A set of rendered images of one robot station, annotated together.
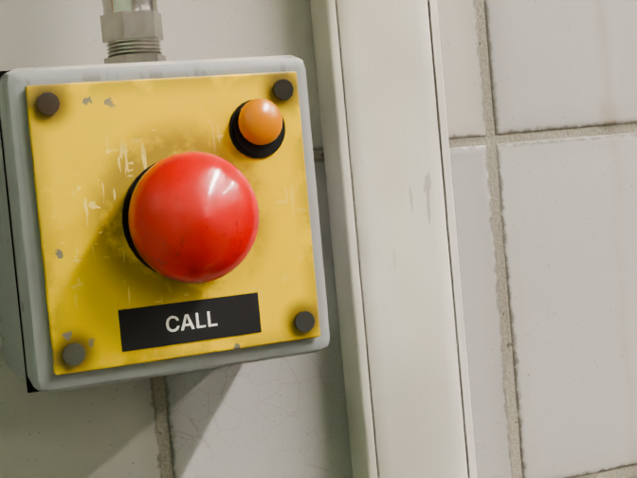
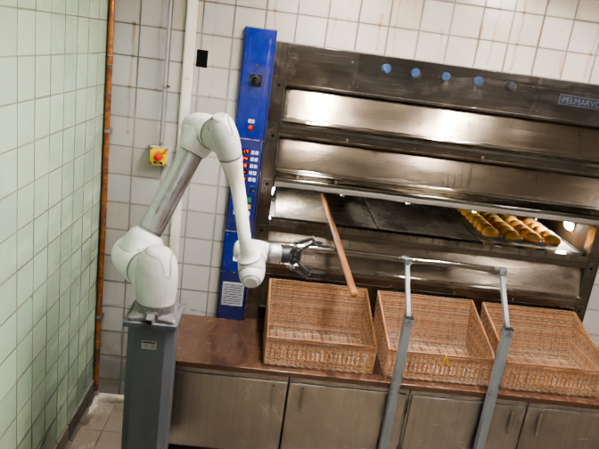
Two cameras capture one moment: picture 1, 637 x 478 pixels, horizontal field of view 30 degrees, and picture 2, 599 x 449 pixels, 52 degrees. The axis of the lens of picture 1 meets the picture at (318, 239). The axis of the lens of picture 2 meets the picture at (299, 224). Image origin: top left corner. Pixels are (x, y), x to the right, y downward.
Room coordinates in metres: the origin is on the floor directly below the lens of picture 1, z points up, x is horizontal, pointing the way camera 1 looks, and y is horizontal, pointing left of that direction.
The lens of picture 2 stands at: (-2.29, -1.68, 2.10)
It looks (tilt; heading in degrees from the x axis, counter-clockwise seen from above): 16 degrees down; 19
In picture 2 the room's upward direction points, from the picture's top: 8 degrees clockwise
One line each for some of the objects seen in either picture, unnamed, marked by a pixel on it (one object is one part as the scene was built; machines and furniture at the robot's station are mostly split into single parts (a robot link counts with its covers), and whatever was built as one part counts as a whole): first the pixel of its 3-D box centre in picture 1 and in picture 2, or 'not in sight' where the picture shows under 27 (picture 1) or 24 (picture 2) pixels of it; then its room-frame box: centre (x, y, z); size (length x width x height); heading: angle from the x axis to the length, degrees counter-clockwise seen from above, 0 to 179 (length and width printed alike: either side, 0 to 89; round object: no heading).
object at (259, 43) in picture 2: not in sight; (249, 193); (1.48, 0.01, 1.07); 1.93 x 0.16 x 2.15; 22
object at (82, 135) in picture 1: (152, 217); (160, 155); (0.41, 0.06, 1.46); 0.10 x 0.07 x 0.10; 112
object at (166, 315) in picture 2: not in sight; (154, 308); (-0.37, -0.46, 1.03); 0.22 x 0.18 x 0.06; 23
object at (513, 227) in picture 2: not in sight; (506, 223); (1.65, -1.68, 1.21); 0.61 x 0.48 x 0.06; 22
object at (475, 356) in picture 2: not in sight; (430, 336); (0.78, -1.44, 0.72); 0.56 x 0.49 x 0.28; 114
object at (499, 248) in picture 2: not in sight; (429, 240); (1.04, -1.30, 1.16); 1.80 x 0.06 x 0.04; 112
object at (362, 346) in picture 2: not in sight; (318, 323); (0.55, -0.88, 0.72); 0.56 x 0.49 x 0.28; 114
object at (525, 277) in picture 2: not in sight; (425, 265); (1.02, -1.31, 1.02); 1.79 x 0.11 x 0.19; 112
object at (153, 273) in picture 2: not in sight; (156, 273); (-0.34, -0.45, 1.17); 0.18 x 0.16 x 0.22; 62
